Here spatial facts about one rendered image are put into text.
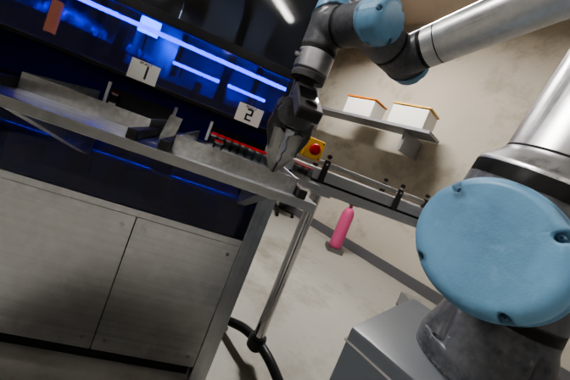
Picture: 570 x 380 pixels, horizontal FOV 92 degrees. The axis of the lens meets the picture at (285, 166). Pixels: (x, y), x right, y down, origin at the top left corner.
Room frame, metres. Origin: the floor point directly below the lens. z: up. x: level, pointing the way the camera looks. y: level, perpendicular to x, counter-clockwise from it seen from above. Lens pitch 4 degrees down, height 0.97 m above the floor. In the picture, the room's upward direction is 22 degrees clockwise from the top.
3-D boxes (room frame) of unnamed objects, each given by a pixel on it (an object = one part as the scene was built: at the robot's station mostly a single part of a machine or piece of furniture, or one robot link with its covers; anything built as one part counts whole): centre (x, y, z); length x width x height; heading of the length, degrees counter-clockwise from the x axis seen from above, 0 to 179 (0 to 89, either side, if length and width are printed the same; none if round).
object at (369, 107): (3.48, -0.66, 1.72); 0.40 x 0.33 x 0.23; 47
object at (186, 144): (0.73, 0.13, 0.90); 0.34 x 0.26 x 0.04; 13
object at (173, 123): (0.61, 0.28, 0.91); 0.14 x 0.03 x 0.06; 13
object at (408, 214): (1.21, -0.31, 0.92); 0.69 x 0.15 x 0.16; 103
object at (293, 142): (0.59, 0.01, 0.96); 0.06 x 0.03 x 0.09; 13
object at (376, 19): (0.51, -0.05, 1.22); 0.11 x 0.11 x 0.08; 38
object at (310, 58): (0.58, 0.03, 1.14); 0.08 x 0.08 x 0.05
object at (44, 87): (0.76, 0.48, 0.90); 0.34 x 0.26 x 0.04; 13
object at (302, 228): (1.18, -0.17, 0.46); 0.09 x 0.09 x 0.77; 13
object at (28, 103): (0.73, 0.30, 0.87); 0.70 x 0.48 x 0.02; 103
